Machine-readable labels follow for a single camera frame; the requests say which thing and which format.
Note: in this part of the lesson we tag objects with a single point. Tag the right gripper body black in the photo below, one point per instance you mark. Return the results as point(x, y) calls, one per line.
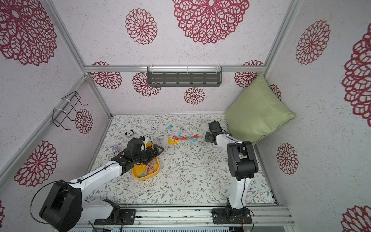
point(209, 137)

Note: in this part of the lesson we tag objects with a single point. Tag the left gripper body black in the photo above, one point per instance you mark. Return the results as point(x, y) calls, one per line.
point(144, 156)

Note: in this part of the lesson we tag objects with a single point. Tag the yellow plastic storage box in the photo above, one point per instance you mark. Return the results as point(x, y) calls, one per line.
point(146, 165)

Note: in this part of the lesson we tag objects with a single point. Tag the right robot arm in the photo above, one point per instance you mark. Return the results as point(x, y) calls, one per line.
point(242, 163)

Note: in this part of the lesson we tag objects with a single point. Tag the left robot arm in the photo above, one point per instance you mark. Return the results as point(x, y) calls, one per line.
point(65, 204)

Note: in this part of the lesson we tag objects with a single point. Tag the yellow clothespin pair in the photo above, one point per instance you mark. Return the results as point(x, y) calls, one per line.
point(173, 141)

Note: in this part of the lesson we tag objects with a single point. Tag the black white plush toy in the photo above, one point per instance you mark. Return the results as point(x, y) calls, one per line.
point(129, 133)

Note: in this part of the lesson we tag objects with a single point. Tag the purple bunny toy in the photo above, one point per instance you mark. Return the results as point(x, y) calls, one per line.
point(115, 150)

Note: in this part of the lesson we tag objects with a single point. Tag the floral table mat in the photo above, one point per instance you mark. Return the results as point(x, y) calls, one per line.
point(189, 173)

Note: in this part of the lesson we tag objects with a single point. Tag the green pillow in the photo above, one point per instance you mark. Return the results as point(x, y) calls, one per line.
point(257, 112)

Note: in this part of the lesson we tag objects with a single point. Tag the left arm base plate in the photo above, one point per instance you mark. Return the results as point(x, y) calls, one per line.
point(118, 217)

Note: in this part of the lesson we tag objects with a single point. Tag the grey wall shelf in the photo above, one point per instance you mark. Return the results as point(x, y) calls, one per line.
point(184, 77)

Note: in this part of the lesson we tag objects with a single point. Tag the black wire wall rack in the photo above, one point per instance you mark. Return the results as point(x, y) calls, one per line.
point(69, 103)

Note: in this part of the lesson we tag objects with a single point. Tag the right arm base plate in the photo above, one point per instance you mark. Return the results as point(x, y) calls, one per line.
point(231, 216)

